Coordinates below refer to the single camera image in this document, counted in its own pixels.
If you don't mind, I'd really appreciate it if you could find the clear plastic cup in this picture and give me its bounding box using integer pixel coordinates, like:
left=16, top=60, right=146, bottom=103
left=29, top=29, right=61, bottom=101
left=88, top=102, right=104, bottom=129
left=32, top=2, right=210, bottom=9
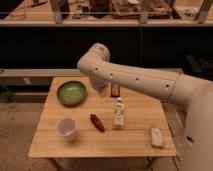
left=56, top=118, right=77, bottom=141

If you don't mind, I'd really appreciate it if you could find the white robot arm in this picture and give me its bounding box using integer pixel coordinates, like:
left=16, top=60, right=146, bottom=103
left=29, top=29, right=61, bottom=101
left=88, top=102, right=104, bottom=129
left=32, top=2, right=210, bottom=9
left=77, top=43, right=213, bottom=171

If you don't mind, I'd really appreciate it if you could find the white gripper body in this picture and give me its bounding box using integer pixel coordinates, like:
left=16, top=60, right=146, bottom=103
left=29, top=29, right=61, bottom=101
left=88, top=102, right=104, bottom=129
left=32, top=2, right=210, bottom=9
left=94, top=80, right=108, bottom=97

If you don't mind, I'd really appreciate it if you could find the wooden table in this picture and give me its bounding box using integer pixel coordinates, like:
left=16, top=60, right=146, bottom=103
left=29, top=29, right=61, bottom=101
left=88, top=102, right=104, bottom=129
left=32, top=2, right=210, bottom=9
left=29, top=77, right=176, bottom=158

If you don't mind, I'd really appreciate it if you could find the white bottle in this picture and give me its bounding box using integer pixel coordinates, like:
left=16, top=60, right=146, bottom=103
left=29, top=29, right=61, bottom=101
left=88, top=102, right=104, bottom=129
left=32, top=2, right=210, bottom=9
left=113, top=97, right=125, bottom=130

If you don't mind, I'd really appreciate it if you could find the brown snack bar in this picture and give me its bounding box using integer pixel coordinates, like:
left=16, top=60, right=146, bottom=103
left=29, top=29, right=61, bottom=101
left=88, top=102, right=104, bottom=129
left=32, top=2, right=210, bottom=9
left=111, top=83, right=120, bottom=97

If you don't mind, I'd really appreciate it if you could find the green bowl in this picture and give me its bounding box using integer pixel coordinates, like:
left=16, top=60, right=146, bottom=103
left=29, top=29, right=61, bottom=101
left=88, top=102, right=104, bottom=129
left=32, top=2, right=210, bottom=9
left=56, top=81, right=87, bottom=106

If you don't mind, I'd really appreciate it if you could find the white sponge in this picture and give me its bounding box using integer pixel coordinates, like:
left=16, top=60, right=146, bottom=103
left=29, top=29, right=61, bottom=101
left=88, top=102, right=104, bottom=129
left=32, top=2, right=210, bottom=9
left=150, top=127, right=164, bottom=149

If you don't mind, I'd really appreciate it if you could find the wooden shelf bench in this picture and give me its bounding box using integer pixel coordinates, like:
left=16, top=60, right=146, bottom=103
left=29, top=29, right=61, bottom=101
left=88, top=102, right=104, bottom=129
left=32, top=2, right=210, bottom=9
left=0, top=0, right=213, bottom=27

